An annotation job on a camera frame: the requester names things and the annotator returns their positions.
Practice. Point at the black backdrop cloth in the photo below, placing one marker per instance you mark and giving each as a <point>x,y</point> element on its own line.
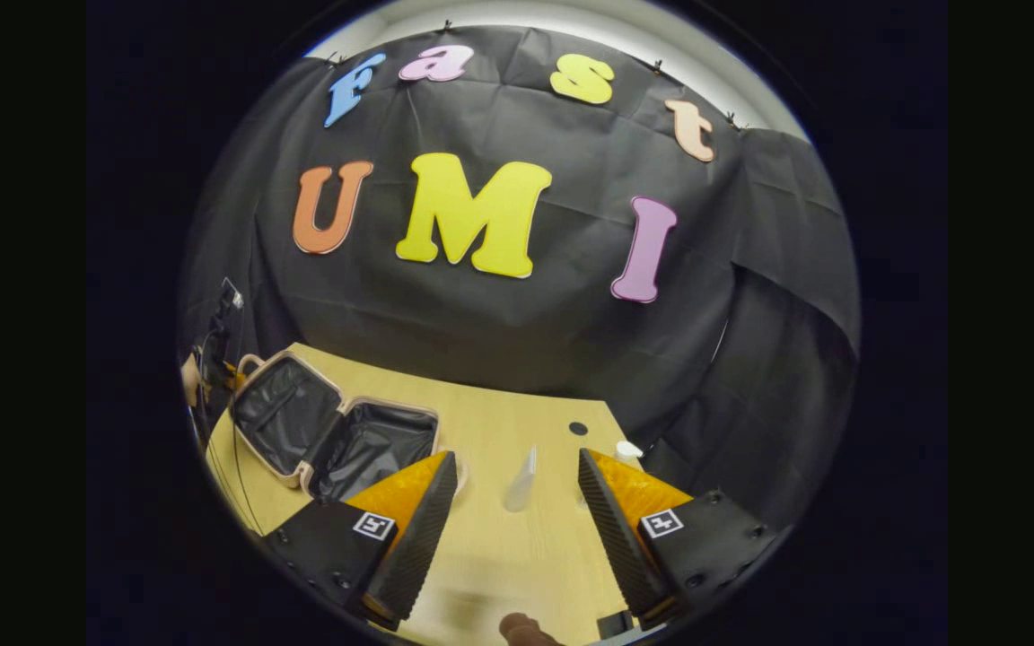
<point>526,341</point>

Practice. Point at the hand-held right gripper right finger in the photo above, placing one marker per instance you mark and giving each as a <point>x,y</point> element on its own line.
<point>625,547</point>

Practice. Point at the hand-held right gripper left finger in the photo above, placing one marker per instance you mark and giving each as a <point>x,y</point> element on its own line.
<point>423,538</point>

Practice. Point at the beige ribbed suitcase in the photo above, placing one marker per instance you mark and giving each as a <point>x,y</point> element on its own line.
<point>284,413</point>

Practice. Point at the clear squeeze tube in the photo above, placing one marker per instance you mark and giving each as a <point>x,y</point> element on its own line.
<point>520,489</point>

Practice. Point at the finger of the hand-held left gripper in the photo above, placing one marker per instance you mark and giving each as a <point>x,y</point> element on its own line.
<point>237,377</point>

